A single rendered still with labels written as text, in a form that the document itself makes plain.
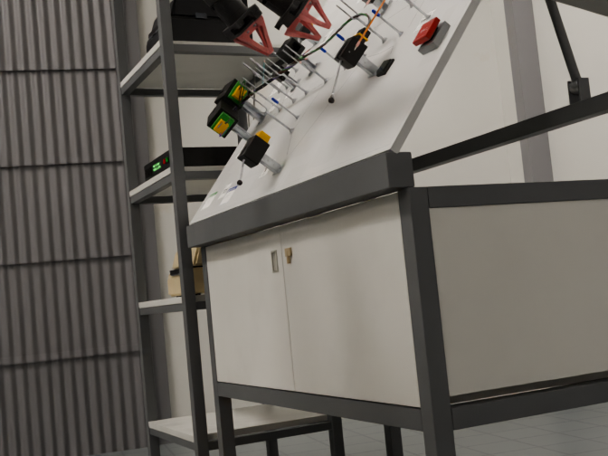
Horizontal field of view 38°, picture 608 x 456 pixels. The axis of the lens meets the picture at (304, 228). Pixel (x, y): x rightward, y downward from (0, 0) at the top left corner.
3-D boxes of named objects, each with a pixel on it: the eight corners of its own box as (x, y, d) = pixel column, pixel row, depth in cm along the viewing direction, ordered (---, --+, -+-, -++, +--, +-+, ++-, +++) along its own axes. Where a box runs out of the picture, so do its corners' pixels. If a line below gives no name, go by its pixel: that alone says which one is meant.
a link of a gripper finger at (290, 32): (321, 33, 203) (288, 8, 201) (335, 17, 197) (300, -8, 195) (309, 53, 200) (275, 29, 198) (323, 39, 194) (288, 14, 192)
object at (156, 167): (174, 167, 276) (172, 146, 277) (144, 185, 308) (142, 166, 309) (270, 165, 290) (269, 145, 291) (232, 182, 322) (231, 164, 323)
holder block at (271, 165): (256, 202, 215) (223, 178, 212) (280, 161, 219) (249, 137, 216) (263, 199, 211) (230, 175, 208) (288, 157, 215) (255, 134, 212)
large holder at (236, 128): (260, 119, 270) (222, 91, 266) (261, 137, 254) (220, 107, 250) (246, 137, 272) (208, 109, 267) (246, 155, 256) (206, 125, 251)
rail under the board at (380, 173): (389, 187, 158) (385, 151, 159) (187, 248, 265) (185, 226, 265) (415, 186, 161) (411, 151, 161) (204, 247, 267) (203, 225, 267)
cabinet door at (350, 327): (416, 408, 160) (393, 192, 163) (291, 392, 210) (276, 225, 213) (428, 406, 162) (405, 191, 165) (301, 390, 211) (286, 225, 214)
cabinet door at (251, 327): (293, 391, 210) (278, 225, 213) (216, 381, 259) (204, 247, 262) (301, 390, 211) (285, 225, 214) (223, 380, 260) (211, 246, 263)
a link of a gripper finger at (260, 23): (275, 45, 193) (245, 13, 191) (285, 40, 187) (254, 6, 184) (254, 67, 192) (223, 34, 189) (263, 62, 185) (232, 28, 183)
